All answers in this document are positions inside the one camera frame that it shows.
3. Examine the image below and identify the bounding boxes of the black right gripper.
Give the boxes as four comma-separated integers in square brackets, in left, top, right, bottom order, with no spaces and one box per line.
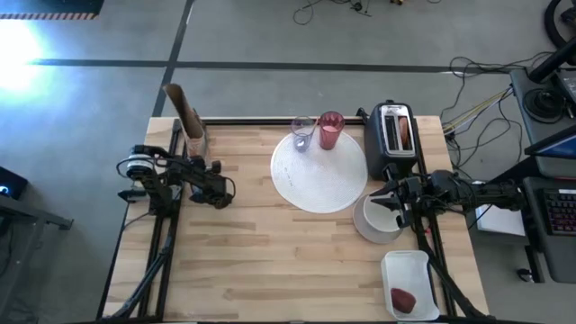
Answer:
[368,163,434,230]

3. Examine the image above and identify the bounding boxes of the beige round plate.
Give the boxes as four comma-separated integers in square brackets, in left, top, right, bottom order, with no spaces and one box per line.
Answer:
[352,193,406,245]

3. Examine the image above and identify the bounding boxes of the orange pumpkin cereal box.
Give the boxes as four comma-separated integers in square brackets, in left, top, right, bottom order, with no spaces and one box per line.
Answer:
[161,83,211,158]

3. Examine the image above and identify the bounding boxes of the round white woven placemat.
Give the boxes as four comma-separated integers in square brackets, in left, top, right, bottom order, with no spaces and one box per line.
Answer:
[269,130,369,215]

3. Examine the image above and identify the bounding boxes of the red faceted tumbler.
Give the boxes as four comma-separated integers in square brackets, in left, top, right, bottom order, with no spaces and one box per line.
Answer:
[318,111,347,151]

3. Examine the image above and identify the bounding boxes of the dark red apple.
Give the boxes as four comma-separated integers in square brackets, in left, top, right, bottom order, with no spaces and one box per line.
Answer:
[390,287,418,315]

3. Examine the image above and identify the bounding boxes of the clear glass tumbler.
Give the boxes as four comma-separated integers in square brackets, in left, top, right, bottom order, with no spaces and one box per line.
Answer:
[290,115,319,153]

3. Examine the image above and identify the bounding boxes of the black toaster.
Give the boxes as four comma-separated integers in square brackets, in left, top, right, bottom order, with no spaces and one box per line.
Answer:
[363,101,422,184]

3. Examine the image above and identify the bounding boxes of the white rectangular tray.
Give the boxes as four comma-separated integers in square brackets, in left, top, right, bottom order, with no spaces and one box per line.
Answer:
[380,249,441,322]

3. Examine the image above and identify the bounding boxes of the white paper sheet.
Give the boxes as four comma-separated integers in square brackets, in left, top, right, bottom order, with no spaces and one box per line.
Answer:
[474,204,527,238]

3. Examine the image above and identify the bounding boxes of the black keyboard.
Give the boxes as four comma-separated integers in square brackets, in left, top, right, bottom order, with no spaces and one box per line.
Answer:
[542,188,576,238]

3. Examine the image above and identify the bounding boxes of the dark laptop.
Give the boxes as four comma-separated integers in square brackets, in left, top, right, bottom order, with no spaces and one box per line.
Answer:
[524,125,576,179]

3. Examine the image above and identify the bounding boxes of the black equipment stand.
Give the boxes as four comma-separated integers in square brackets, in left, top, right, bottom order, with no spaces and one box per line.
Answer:
[0,166,76,271]

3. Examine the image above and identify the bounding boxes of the dark grey side desk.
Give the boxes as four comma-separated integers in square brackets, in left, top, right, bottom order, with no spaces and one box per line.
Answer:
[510,67,576,284]

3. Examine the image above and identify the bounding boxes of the black hazard striped mat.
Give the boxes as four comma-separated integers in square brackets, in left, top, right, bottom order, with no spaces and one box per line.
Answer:
[0,0,105,22]

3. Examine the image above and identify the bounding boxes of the yellow and black cable bundle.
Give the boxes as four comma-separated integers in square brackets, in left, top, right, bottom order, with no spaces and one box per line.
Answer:
[440,51,557,168]

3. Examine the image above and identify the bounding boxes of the black floor cables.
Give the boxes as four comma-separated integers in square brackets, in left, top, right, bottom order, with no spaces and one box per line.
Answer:
[292,0,445,26]

